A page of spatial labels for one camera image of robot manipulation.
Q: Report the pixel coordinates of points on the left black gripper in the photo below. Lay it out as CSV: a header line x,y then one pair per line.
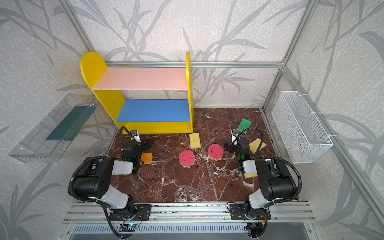
x,y
144,145

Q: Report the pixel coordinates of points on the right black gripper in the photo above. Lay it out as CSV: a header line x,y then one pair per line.
x,y
230,146

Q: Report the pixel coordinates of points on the orange sponge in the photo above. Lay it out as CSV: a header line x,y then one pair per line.
x,y
146,158

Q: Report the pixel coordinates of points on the green top sponge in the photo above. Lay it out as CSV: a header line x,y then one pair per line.
x,y
244,124

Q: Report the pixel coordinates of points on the yellow sponge green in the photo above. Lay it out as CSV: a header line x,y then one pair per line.
x,y
195,142

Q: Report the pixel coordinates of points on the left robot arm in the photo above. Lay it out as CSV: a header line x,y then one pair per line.
x,y
91,181

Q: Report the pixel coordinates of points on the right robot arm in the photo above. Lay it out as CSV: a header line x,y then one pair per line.
x,y
279,180

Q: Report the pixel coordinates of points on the yellow shelf pink blue boards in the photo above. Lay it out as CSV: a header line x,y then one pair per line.
x,y
145,116

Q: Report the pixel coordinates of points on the pink round sponge right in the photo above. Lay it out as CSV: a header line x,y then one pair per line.
x,y
215,152

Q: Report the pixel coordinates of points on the pink round sponge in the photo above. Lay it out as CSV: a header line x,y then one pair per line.
x,y
187,158
215,152

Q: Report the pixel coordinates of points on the yellow sponge near right base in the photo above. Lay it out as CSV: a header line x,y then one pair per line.
x,y
248,176

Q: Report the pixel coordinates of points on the pink round sponge left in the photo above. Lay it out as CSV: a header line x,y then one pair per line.
x,y
187,158

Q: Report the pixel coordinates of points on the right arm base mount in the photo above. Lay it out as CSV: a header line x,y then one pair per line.
x,y
245,212

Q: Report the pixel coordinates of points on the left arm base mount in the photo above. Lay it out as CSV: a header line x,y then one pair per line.
x,y
140,212

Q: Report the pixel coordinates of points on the white wire mesh basket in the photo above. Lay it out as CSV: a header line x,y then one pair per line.
x,y
303,135

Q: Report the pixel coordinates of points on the clear plastic wall bin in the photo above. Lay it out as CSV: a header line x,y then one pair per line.
x,y
48,141

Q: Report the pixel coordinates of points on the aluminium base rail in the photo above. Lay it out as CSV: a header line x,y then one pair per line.
x,y
179,217

